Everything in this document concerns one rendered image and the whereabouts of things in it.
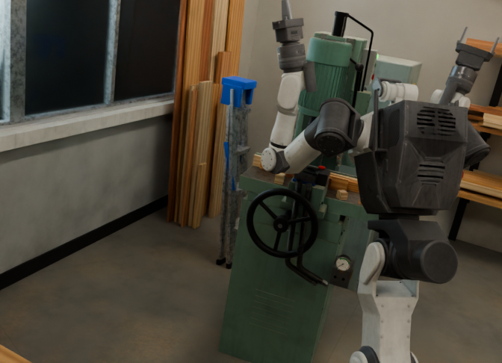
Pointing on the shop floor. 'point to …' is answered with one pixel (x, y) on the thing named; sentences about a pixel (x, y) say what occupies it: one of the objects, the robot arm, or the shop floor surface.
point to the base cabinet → (276, 299)
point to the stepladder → (234, 158)
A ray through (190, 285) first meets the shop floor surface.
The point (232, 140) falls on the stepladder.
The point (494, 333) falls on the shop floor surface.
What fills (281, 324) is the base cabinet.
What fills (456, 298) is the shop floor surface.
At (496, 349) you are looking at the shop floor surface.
